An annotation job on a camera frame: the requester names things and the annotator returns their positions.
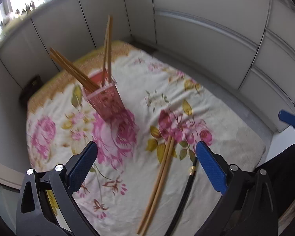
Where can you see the floral tablecloth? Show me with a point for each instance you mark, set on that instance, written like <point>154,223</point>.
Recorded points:
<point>159,102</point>

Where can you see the black chopstick gold band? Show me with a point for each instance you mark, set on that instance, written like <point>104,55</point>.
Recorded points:
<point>183,200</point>

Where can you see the pink perforated utensil holder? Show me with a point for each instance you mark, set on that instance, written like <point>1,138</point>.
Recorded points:
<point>106,101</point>

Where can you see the black trash bin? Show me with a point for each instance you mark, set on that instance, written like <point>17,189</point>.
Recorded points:
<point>29,90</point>

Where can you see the white lower kitchen cabinets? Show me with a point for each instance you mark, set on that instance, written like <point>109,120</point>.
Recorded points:
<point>246,45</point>

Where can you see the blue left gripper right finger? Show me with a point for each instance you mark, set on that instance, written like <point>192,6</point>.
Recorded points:
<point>214,166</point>

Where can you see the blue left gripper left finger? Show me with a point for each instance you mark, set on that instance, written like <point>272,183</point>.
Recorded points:
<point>80,165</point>

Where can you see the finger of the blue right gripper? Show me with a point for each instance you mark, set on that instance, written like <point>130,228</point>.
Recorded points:
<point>287,118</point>

